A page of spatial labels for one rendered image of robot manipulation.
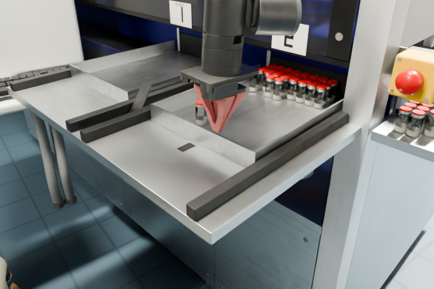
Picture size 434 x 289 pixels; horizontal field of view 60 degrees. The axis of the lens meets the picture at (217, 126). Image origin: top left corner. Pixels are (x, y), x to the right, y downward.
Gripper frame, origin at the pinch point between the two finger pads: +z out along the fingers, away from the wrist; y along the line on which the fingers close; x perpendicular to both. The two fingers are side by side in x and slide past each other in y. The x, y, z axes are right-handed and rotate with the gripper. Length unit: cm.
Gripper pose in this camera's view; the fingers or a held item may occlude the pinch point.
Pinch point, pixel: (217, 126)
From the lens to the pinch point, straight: 58.3
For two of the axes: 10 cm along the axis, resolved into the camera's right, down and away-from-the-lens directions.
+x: -6.9, -3.7, 6.2
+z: -0.6, 8.9, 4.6
